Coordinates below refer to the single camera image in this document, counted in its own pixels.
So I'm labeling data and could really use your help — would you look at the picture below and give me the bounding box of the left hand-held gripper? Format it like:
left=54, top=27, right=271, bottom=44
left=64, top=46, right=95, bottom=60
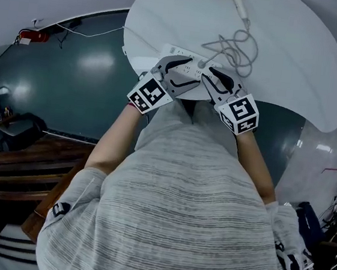
left=124, top=49, right=204, bottom=121

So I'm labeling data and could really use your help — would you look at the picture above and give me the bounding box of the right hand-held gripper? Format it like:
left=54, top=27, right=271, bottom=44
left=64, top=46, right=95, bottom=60
left=195, top=66, right=265, bottom=138

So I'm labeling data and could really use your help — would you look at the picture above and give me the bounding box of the white power strip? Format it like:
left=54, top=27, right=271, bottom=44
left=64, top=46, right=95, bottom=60
left=156, top=41, right=228, bottom=87

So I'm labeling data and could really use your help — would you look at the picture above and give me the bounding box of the person's right forearm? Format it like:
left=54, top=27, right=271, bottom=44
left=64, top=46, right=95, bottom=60
left=228, top=128, right=284, bottom=206

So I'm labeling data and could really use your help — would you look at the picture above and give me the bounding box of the person's left forearm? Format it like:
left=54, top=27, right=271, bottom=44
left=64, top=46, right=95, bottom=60
left=83, top=99, right=149, bottom=180

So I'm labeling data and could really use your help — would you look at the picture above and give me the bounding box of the grey striped shirt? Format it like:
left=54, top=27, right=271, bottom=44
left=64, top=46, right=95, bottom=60
left=33, top=108, right=320, bottom=270

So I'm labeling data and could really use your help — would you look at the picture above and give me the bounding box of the pink stick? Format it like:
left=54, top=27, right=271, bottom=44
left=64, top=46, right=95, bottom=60
left=320, top=166, right=337, bottom=177

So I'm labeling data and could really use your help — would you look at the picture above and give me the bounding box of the red fire extinguisher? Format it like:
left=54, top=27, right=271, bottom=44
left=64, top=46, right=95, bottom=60
left=13, top=27, right=52, bottom=49

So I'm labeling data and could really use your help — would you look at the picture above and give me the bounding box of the black case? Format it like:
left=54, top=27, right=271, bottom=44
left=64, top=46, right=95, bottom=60
left=0, top=108, right=50, bottom=155

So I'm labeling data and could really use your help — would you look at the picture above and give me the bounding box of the grey hair dryer cable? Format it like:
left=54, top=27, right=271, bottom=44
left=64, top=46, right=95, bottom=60
left=197, top=12, right=264, bottom=80

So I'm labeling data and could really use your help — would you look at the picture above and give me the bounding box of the thin white cable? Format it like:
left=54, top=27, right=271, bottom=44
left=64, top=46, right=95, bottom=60
left=120, top=25, right=164, bottom=55

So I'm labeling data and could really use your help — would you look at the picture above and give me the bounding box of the long white floor cable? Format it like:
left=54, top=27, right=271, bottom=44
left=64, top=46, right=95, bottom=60
left=54, top=17, right=125, bottom=42

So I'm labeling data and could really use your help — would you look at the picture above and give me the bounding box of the black wall socket cable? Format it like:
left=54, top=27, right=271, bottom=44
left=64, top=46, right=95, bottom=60
left=55, top=18, right=82, bottom=51

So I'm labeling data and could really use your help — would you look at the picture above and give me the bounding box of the pile of tools and cables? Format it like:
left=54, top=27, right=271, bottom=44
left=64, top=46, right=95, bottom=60
left=288, top=173, right=337, bottom=270

